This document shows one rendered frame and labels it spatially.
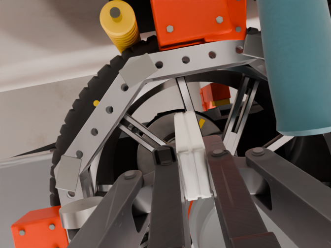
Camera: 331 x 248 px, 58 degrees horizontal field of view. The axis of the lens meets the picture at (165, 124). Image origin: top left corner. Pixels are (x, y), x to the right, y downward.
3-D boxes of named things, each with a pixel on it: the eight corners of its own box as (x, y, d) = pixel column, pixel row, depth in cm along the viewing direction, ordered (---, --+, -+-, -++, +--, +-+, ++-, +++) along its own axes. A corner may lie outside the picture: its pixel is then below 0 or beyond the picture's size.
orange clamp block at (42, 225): (75, 201, 57) (28, 210, 57) (61, 216, 49) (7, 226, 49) (82, 236, 57) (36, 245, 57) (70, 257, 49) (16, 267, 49)
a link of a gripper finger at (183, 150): (200, 200, 16) (186, 202, 16) (190, 148, 23) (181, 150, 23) (190, 149, 15) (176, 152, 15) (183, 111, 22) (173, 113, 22)
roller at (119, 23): (118, 41, 76) (123, 63, 76) (92, -4, 46) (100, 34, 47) (141, 37, 76) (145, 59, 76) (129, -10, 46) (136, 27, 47)
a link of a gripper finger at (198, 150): (190, 149, 15) (205, 147, 15) (183, 111, 22) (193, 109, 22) (199, 200, 16) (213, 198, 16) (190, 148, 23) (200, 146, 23)
